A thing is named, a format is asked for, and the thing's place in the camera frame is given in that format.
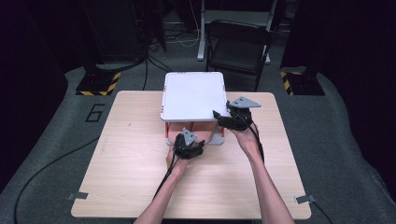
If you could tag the grey tape strip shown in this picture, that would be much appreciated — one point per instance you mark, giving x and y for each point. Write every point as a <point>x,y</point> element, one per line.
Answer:
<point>77,196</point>
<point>305,198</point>

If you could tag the white two-tier shoe rack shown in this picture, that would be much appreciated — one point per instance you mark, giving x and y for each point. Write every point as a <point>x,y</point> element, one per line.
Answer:
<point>193,96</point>

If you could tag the black yellow-striped stand base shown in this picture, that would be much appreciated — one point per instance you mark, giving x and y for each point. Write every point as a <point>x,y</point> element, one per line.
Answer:
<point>303,84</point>
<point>96,82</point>

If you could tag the black equipment cabinet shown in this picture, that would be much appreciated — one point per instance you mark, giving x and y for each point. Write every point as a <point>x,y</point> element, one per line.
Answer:
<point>115,31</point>

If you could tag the person's right hand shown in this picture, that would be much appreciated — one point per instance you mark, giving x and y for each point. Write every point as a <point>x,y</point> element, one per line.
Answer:
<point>247,140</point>

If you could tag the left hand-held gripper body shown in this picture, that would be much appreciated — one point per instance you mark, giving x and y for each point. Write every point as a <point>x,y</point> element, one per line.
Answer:
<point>186,147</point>

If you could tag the white desk frame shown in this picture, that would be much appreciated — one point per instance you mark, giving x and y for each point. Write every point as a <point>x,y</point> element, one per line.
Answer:
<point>201,37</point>

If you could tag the person's left hand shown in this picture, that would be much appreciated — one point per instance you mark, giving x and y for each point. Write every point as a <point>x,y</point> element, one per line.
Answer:
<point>174,161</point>

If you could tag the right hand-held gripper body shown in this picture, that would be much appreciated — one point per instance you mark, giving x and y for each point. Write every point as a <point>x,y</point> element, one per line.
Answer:
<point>239,116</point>

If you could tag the black folding chair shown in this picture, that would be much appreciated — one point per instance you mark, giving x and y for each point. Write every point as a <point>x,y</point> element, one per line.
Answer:
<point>238,51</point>

